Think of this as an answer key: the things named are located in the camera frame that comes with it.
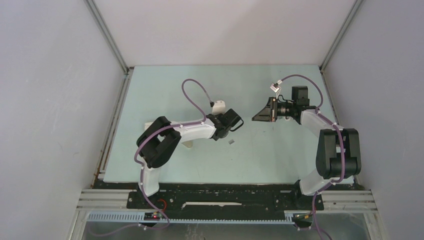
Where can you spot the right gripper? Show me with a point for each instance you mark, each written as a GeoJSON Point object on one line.
{"type": "Point", "coordinates": [268, 113]}

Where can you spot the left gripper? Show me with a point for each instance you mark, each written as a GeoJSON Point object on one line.
{"type": "Point", "coordinates": [217, 115]}

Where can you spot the olive green stapler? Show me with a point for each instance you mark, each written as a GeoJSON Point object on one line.
{"type": "Point", "coordinates": [188, 144]}

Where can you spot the white stapler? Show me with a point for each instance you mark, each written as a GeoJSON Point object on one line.
{"type": "Point", "coordinates": [147, 125]}

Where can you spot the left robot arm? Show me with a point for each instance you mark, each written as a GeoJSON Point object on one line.
{"type": "Point", "coordinates": [157, 143]}

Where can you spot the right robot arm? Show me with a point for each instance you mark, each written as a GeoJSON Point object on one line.
{"type": "Point", "coordinates": [338, 154]}

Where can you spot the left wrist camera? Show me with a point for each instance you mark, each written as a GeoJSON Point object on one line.
{"type": "Point", "coordinates": [218, 107]}

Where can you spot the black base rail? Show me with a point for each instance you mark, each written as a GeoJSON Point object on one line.
{"type": "Point", "coordinates": [226, 202]}

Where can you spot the right aluminium frame post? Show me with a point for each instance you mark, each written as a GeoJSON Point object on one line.
{"type": "Point", "coordinates": [341, 33]}

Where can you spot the aluminium frame post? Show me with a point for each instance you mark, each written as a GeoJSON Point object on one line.
{"type": "Point", "coordinates": [105, 31]}
{"type": "Point", "coordinates": [341, 33]}

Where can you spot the left aluminium frame post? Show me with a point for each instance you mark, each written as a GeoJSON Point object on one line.
{"type": "Point", "coordinates": [105, 31]}

